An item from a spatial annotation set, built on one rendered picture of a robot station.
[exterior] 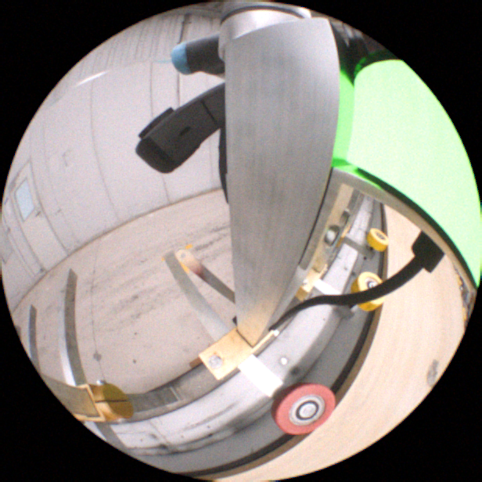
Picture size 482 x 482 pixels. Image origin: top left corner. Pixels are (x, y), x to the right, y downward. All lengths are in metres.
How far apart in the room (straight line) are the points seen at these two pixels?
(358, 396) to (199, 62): 0.57
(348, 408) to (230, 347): 0.21
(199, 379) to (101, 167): 2.73
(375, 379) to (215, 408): 0.40
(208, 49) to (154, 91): 2.60
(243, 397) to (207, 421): 0.14
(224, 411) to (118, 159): 2.82
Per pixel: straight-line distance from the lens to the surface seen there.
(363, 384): 0.28
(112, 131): 2.74
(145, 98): 2.84
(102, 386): 0.22
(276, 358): 0.50
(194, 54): 0.33
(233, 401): 0.50
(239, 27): 0.15
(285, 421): 0.22
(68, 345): 0.30
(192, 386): 0.43
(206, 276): 0.17
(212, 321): 0.26
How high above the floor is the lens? 1.11
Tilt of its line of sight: 41 degrees down
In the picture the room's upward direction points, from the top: straight up
